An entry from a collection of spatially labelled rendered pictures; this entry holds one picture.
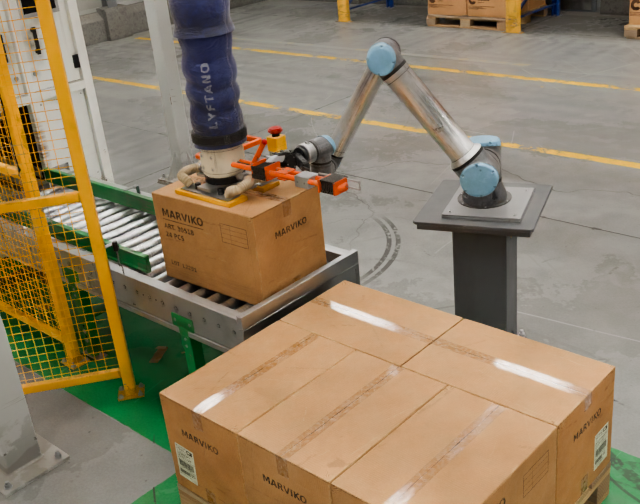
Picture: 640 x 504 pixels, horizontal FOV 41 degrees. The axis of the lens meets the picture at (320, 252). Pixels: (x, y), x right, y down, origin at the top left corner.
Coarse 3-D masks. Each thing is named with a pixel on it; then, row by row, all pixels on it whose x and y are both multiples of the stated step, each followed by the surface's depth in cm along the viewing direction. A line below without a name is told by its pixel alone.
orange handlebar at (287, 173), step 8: (248, 136) 374; (248, 144) 365; (256, 144) 368; (200, 152) 360; (240, 160) 346; (240, 168) 341; (248, 168) 338; (280, 168) 332; (288, 168) 330; (280, 176) 327; (288, 176) 324; (320, 176) 320; (312, 184) 317; (344, 184) 310
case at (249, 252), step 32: (160, 192) 361; (256, 192) 350; (288, 192) 346; (160, 224) 367; (192, 224) 352; (224, 224) 339; (256, 224) 329; (288, 224) 343; (320, 224) 359; (192, 256) 361; (224, 256) 347; (256, 256) 333; (288, 256) 347; (320, 256) 364; (224, 288) 355; (256, 288) 341
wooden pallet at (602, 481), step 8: (608, 464) 300; (608, 472) 302; (600, 480) 298; (608, 480) 304; (184, 488) 311; (592, 488) 294; (600, 488) 299; (608, 488) 306; (184, 496) 314; (192, 496) 309; (584, 496) 289; (592, 496) 300; (600, 496) 301
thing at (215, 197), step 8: (200, 184) 353; (176, 192) 357; (184, 192) 353; (192, 192) 352; (200, 192) 350; (208, 192) 349; (216, 192) 348; (224, 192) 345; (208, 200) 344; (216, 200) 341; (224, 200) 340; (232, 200) 339; (240, 200) 340
